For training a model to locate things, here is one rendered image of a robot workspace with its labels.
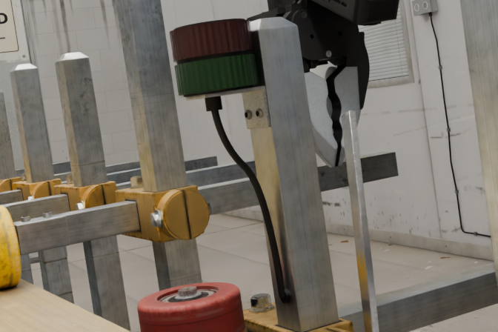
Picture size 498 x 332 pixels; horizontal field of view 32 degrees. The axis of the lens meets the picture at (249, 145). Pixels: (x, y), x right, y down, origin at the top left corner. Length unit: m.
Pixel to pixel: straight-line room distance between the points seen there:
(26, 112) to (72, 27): 8.18
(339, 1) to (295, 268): 0.23
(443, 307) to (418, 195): 4.57
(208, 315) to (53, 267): 0.74
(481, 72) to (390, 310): 0.35
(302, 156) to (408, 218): 4.85
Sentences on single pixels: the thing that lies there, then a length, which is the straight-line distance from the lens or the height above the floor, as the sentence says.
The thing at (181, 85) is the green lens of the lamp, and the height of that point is 1.07.
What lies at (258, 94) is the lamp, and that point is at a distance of 0.65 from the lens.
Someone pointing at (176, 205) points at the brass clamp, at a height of 0.96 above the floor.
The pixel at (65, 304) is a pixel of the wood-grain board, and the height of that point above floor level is 0.90.
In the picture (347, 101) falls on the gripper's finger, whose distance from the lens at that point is 0.81.
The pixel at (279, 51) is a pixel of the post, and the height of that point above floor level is 1.08.
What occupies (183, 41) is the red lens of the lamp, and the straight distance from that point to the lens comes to 0.63.
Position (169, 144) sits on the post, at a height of 1.02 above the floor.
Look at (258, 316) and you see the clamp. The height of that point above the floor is 0.87.
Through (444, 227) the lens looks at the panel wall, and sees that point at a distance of 5.21.
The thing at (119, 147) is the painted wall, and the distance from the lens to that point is 9.55.
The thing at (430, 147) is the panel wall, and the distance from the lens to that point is 5.18.
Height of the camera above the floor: 1.05
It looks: 3 degrees down
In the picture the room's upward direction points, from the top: 8 degrees counter-clockwise
